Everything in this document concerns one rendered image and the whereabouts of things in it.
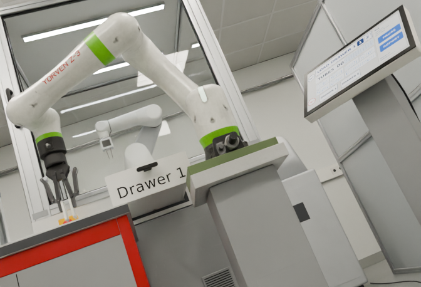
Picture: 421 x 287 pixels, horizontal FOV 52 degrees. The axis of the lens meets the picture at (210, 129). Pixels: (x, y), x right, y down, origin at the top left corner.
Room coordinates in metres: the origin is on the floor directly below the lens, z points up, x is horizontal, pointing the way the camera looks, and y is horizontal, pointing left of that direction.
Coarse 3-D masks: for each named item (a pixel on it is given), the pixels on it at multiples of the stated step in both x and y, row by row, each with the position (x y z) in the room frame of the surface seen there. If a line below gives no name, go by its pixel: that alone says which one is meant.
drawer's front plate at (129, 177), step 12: (168, 156) 1.43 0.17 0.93; (180, 156) 1.44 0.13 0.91; (132, 168) 1.40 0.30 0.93; (156, 168) 1.42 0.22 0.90; (168, 168) 1.43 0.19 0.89; (180, 168) 1.44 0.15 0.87; (108, 180) 1.38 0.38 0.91; (120, 180) 1.39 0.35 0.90; (132, 180) 1.39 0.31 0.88; (144, 180) 1.40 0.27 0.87; (156, 180) 1.41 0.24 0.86; (180, 180) 1.43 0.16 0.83; (120, 192) 1.38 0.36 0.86; (144, 192) 1.40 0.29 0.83; (156, 192) 1.41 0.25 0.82
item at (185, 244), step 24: (168, 216) 1.75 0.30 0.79; (192, 216) 1.77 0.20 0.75; (144, 240) 1.72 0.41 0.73; (168, 240) 1.74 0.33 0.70; (192, 240) 1.76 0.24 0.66; (216, 240) 1.78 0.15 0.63; (144, 264) 1.71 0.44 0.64; (168, 264) 1.73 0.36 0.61; (192, 264) 1.75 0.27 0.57; (216, 264) 1.78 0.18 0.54
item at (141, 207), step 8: (184, 184) 1.53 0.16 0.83; (160, 192) 1.50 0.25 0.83; (168, 192) 1.55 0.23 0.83; (176, 192) 1.60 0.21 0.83; (184, 192) 1.66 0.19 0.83; (144, 200) 1.51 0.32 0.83; (152, 200) 1.57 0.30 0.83; (160, 200) 1.62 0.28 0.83; (168, 200) 1.67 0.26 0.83; (176, 200) 1.74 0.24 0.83; (136, 208) 1.59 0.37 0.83; (144, 208) 1.65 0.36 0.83; (152, 208) 1.71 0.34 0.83; (136, 216) 1.73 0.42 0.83
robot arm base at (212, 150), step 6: (234, 132) 1.10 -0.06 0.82; (216, 138) 1.18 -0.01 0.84; (222, 138) 1.18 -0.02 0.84; (228, 138) 1.16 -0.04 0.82; (234, 138) 1.10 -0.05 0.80; (240, 138) 1.26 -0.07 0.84; (210, 144) 1.23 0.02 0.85; (216, 144) 1.17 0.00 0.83; (222, 144) 1.18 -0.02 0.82; (228, 144) 1.16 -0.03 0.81; (234, 144) 1.16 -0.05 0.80; (240, 144) 1.19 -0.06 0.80; (246, 144) 1.19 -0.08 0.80; (204, 150) 1.27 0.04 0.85; (210, 150) 1.24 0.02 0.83; (216, 150) 1.18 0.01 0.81; (222, 150) 1.18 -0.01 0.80; (228, 150) 1.18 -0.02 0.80; (210, 156) 1.18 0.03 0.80; (216, 156) 1.18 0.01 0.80
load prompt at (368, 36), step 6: (366, 36) 1.68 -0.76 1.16; (372, 36) 1.65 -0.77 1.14; (360, 42) 1.70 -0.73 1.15; (348, 48) 1.74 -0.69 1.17; (354, 48) 1.71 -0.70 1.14; (342, 54) 1.76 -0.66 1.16; (330, 60) 1.81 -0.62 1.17; (336, 60) 1.77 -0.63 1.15; (324, 66) 1.82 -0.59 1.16; (318, 72) 1.84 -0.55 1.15
